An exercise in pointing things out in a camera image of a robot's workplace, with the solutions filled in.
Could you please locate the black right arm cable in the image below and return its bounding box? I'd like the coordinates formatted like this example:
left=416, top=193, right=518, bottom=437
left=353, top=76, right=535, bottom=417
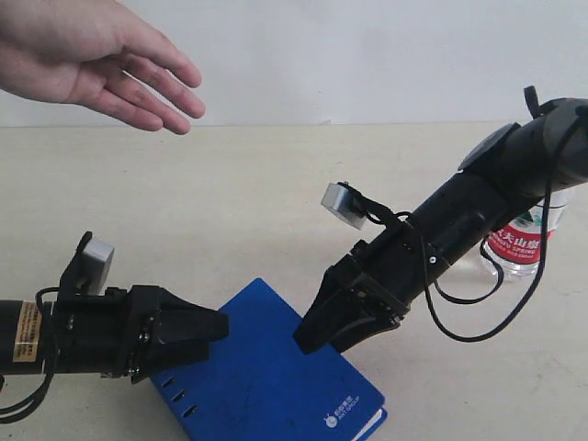
left=413, top=85, right=584, bottom=344

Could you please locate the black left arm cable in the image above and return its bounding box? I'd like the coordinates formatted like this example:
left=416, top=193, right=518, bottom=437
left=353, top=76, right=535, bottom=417
left=0, top=287, right=63, bottom=422

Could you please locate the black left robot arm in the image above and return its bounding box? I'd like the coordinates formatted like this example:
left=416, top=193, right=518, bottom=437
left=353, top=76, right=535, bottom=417
left=1, top=285, right=230, bottom=383

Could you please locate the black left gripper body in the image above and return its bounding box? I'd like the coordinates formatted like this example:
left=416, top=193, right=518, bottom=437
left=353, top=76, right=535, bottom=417
left=51, top=285, right=165, bottom=383

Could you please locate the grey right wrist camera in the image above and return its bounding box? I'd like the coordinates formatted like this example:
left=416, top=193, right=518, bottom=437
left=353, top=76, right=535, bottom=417
left=321, top=182, right=367, bottom=230

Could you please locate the clear water bottle red cap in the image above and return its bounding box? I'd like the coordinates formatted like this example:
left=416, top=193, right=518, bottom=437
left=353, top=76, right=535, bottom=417
left=481, top=200, right=544, bottom=281

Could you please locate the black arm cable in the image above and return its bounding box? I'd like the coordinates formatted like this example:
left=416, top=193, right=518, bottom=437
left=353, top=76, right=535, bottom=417
left=0, top=287, right=63, bottom=422
left=413, top=85, right=584, bottom=344

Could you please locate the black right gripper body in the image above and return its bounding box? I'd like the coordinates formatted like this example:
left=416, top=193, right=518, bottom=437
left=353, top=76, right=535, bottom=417
left=329, top=219, right=453, bottom=316

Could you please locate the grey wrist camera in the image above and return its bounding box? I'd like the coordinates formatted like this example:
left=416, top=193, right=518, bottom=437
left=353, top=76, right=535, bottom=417
left=321, top=182, right=367, bottom=230
left=76, top=232, right=115, bottom=296

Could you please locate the blue ring binder notebook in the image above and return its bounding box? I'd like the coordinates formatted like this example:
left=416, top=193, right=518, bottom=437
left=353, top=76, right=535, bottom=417
left=151, top=278, right=388, bottom=441

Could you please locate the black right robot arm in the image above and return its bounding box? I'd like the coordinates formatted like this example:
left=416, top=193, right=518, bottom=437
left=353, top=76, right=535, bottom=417
left=293, top=89, right=587, bottom=354

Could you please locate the person's bare hand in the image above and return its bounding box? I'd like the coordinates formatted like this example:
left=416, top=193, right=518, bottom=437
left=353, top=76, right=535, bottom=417
left=1, top=1, right=206, bottom=135

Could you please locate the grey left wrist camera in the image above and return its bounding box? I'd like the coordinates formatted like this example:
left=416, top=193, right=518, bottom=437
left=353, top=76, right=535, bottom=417
left=76, top=232, right=115, bottom=296

